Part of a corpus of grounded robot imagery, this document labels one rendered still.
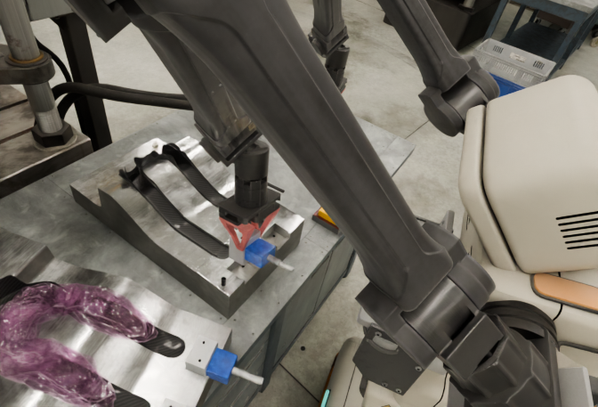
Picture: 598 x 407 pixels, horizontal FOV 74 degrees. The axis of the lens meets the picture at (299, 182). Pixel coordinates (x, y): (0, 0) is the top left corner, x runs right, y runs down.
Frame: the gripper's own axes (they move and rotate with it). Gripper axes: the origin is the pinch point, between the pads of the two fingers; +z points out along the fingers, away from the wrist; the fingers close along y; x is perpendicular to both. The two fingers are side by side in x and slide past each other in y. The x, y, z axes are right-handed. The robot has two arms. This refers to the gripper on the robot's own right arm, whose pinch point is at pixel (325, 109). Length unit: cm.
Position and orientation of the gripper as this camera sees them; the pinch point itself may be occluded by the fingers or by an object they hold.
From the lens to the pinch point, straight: 118.7
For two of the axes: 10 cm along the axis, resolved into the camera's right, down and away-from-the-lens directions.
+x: 9.0, 3.9, -2.1
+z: -1.5, 7.2, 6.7
